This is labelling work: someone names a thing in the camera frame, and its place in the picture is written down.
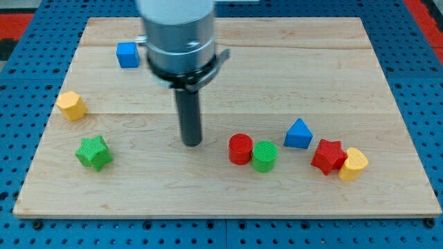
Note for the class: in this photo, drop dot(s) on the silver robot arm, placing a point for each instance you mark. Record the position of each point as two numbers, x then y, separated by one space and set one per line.
181 42

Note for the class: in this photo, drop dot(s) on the blue cube block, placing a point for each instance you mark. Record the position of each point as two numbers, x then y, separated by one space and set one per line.
127 54

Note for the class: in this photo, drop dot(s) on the red cylinder block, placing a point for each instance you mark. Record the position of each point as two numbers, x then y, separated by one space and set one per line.
240 148

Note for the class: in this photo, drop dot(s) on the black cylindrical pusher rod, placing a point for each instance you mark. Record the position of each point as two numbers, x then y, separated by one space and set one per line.
188 108

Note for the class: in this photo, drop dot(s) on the green cylinder block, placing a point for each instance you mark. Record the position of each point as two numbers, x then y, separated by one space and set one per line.
264 155

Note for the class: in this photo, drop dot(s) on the blue triangle block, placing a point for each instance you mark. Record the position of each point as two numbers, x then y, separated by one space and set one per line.
299 135

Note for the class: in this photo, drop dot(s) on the wooden board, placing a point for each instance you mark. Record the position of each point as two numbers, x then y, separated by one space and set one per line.
323 70

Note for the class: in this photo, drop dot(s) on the red star block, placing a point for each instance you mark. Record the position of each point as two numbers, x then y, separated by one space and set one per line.
328 156

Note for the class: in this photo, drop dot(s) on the green star block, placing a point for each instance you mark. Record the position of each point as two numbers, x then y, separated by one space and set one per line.
94 152

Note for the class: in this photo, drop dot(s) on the yellow heart block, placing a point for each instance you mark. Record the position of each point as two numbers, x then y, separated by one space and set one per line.
354 165

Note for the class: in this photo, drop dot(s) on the yellow hexagon block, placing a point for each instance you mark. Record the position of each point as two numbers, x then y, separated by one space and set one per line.
71 106

